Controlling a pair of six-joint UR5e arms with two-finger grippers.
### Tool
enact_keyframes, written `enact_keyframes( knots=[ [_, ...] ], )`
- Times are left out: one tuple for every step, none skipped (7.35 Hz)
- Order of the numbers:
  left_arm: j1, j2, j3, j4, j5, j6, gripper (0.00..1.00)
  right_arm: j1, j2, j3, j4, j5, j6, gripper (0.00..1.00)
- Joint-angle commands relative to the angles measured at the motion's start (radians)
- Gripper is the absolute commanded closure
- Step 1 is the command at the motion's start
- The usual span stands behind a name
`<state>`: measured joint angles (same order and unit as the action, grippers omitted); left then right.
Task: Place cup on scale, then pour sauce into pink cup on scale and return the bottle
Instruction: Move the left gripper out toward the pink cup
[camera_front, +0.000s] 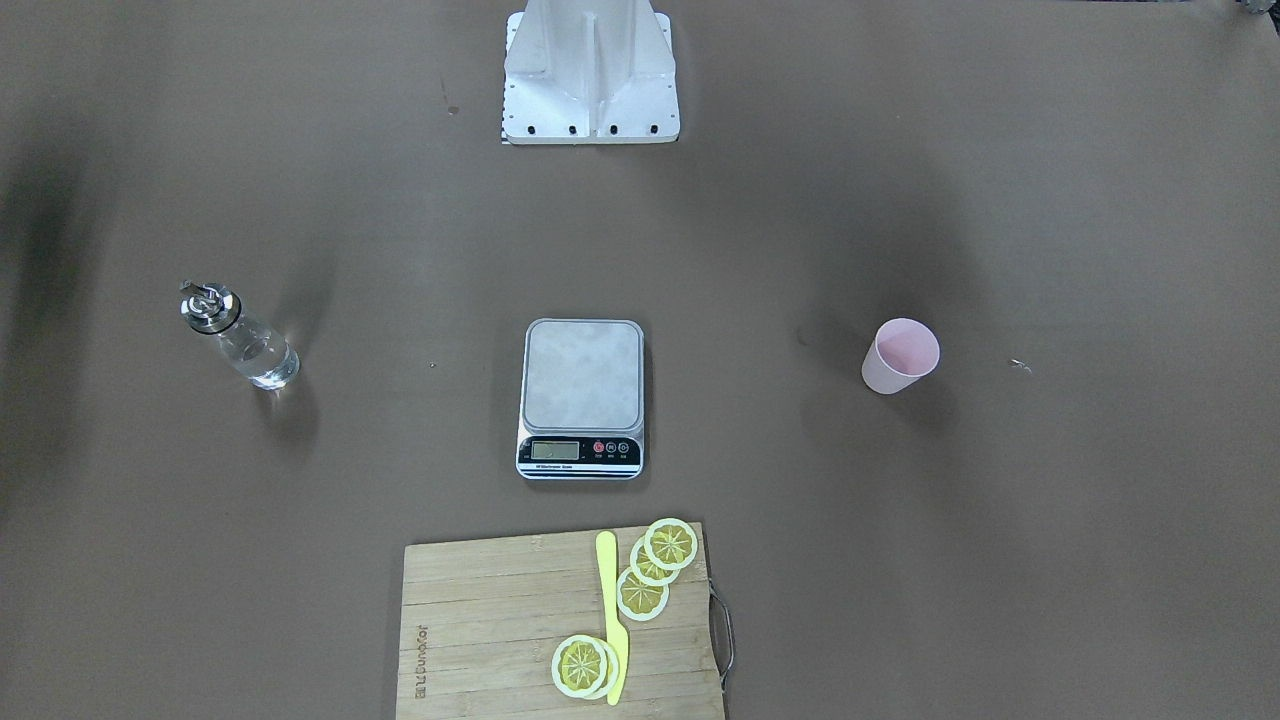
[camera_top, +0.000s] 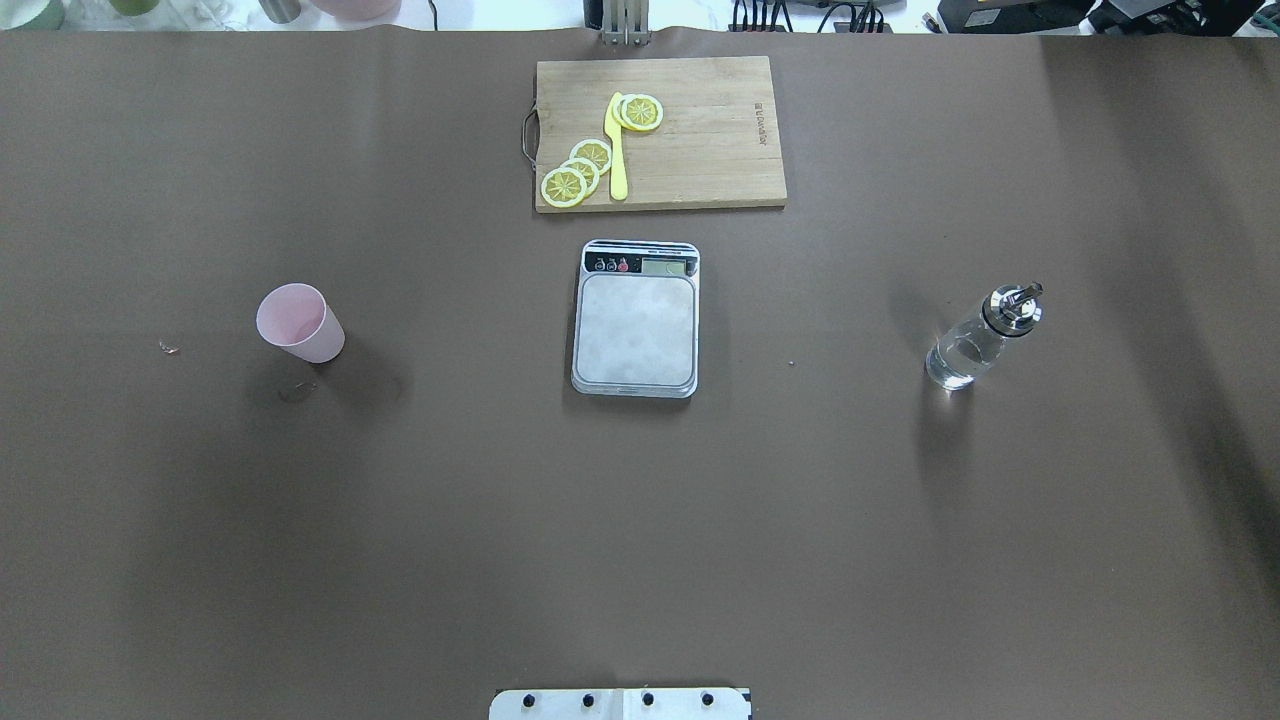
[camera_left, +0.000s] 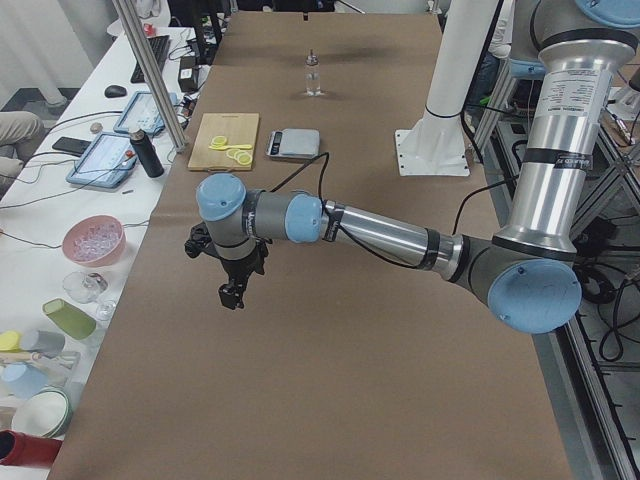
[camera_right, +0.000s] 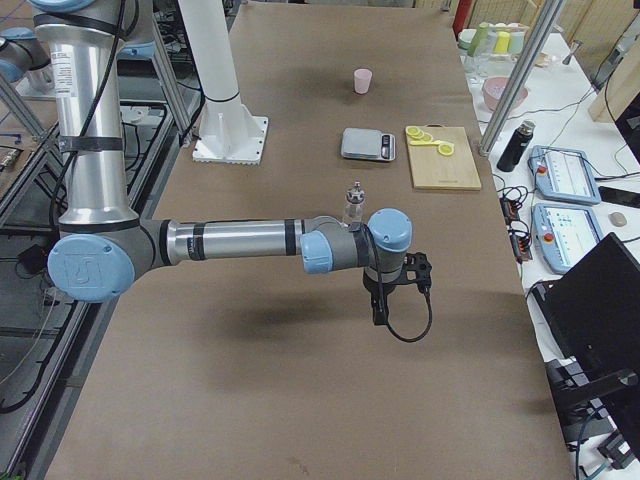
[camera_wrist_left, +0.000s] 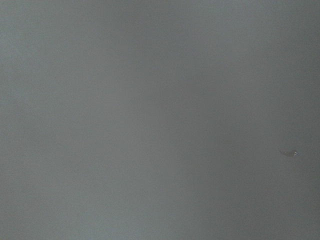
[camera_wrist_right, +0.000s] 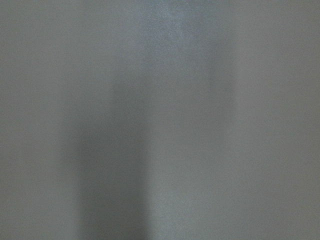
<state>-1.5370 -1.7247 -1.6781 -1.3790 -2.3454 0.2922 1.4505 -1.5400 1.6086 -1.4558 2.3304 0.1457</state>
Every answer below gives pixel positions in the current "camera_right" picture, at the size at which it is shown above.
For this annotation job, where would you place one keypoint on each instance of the lone lemon slice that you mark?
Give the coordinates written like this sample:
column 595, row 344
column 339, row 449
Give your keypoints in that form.
column 446, row 149

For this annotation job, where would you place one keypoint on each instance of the glass sauce bottle steel spout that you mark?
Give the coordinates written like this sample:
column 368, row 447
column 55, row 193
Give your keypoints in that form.
column 354, row 204

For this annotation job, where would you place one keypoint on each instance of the black laptop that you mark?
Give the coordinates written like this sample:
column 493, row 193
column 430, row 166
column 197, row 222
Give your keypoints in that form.
column 593, row 310

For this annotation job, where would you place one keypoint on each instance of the green plastic cup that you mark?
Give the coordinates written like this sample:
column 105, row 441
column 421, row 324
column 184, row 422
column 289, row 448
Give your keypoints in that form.
column 479, row 39

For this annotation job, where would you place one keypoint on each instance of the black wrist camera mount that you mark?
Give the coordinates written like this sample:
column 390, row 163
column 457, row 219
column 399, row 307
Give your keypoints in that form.
column 416, row 270

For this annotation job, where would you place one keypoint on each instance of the teach pendant tablet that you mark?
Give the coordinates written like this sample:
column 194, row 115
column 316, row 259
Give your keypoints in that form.
column 564, row 234
column 563, row 175

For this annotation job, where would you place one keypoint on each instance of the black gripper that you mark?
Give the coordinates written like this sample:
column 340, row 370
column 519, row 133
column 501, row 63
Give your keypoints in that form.
column 374, row 290

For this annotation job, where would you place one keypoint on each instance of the black water bottle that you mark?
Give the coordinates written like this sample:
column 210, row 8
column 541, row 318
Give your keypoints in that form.
column 516, row 146

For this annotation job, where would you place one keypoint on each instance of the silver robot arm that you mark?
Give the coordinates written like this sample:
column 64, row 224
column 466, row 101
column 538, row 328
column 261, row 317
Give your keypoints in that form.
column 104, row 246
column 21, row 54

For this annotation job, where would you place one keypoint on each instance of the yellow plastic knife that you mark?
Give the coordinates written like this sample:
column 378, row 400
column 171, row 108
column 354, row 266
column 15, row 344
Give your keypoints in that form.
column 423, row 143

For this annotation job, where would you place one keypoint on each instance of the grey digital kitchen scale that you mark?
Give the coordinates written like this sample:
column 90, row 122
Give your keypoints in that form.
column 368, row 145

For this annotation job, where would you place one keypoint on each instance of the lower teach pendant tablet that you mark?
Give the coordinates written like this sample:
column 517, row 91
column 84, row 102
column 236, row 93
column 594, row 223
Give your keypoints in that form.
column 564, row 234

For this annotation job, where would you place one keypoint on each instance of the black smartphone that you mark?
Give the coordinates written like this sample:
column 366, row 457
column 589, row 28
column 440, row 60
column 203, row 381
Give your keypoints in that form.
column 619, row 197

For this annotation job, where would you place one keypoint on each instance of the white camera pillar base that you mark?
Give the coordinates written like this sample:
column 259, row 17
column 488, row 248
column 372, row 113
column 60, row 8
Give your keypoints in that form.
column 228, row 132

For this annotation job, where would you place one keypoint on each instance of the upper teach pendant tablet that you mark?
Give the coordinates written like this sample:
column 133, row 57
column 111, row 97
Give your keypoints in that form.
column 563, row 175

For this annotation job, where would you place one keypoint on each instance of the wooden cutting board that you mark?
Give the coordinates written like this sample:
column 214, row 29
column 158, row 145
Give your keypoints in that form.
column 433, row 171

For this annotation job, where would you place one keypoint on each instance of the pink plastic cup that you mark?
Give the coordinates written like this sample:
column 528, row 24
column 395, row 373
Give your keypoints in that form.
column 362, row 78

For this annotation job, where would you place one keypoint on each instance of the yellow plastic cup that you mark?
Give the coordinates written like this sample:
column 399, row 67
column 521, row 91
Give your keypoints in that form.
column 501, row 45

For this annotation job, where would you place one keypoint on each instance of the aluminium frame post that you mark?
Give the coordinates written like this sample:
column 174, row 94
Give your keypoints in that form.
column 537, row 37

